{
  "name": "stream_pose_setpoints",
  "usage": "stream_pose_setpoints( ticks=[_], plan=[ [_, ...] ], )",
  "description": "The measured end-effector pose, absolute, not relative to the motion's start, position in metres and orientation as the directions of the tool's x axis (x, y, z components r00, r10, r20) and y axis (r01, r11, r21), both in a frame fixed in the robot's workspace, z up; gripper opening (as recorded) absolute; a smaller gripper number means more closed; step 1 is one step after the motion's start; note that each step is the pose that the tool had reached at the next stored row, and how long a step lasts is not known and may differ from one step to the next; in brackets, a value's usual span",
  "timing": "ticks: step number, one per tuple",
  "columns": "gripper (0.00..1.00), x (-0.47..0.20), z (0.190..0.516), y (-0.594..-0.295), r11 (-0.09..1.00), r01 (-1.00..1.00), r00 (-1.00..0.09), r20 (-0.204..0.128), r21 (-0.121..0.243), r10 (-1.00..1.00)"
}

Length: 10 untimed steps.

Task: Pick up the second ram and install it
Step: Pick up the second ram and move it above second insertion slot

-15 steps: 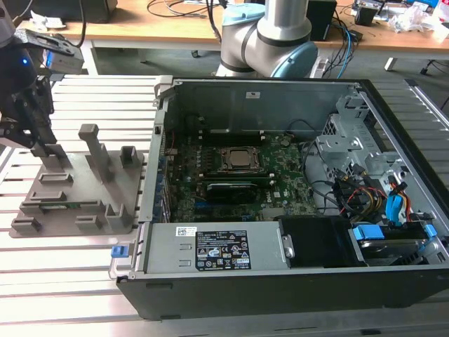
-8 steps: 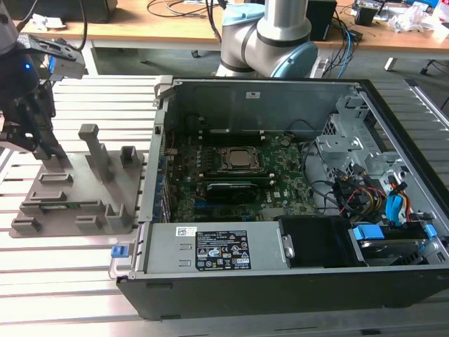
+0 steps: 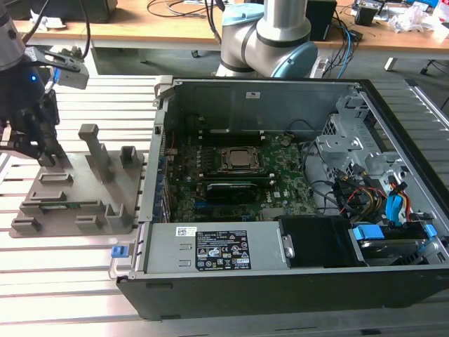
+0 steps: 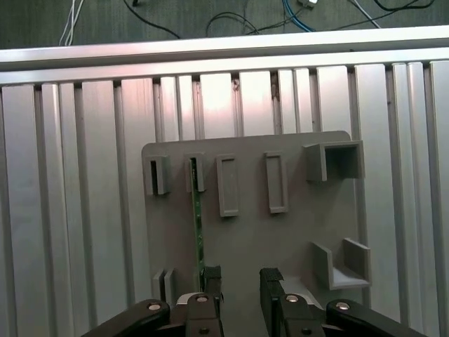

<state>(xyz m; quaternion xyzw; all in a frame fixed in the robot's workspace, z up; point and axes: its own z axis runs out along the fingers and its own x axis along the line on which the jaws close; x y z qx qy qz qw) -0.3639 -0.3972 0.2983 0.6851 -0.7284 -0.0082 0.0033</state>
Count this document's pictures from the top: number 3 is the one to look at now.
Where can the blue case latch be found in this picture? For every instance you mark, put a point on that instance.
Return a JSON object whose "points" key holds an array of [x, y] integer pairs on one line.
{"points": [[118, 252]]}

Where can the white red box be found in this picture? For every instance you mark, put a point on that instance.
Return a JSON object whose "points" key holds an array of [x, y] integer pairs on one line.
{"points": [[441, 14]]}

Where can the crumpled white paper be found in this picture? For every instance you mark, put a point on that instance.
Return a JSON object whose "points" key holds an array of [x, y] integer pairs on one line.
{"points": [[45, 22]]}

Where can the black graphics card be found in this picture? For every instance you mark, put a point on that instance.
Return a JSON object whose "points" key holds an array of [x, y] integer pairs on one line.
{"points": [[231, 192]]}

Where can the green RAM stick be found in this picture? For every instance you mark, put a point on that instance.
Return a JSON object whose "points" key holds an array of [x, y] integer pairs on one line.
{"points": [[56, 207]]}

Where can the wooden desk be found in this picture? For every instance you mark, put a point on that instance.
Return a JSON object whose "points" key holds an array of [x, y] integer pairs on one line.
{"points": [[140, 29]]}

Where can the coin cell battery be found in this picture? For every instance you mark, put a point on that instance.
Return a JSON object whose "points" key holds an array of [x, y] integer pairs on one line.
{"points": [[286, 142]]}

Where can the black desk device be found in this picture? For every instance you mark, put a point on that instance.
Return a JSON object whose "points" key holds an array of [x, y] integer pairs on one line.
{"points": [[77, 10]]}

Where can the hard disk in blue carrier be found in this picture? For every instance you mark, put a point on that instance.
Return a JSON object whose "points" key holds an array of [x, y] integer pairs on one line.
{"points": [[368, 233]]}

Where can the grey parts rack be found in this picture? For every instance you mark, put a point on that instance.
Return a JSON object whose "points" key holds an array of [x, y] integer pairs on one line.
{"points": [[82, 191]]}

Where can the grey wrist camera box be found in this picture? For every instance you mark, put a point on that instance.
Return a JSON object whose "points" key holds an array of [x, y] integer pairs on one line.
{"points": [[72, 79]]}

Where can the black speaker box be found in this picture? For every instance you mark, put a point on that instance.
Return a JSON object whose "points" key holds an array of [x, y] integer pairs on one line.
{"points": [[322, 21]]}

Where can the crumpled clear plastic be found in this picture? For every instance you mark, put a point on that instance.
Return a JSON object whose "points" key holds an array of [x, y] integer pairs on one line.
{"points": [[410, 19]]}

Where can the grey power supply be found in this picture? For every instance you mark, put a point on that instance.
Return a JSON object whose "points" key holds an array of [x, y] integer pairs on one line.
{"points": [[165, 240]]}

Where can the silver CPU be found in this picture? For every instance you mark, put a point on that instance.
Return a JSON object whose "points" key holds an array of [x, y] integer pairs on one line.
{"points": [[241, 158]]}

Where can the white power strip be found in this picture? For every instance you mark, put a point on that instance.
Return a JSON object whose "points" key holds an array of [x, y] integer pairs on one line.
{"points": [[320, 67]]}

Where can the black PC case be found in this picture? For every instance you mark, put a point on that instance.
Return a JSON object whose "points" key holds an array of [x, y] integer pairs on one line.
{"points": [[245, 298]]}

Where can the grey metal disk bay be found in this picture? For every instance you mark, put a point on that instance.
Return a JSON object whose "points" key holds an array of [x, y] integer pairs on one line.
{"points": [[336, 147]]}

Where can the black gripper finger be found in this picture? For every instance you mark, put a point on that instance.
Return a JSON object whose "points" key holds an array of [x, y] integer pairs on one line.
{"points": [[24, 144], [49, 112]]}

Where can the small black box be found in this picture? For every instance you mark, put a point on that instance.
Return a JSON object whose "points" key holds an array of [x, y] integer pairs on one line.
{"points": [[366, 14]]}

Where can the green motherboard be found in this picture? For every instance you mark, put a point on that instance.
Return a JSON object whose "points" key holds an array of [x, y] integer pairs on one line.
{"points": [[287, 189]]}

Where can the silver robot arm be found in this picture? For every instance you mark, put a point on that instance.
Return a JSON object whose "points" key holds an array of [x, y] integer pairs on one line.
{"points": [[284, 17]]}

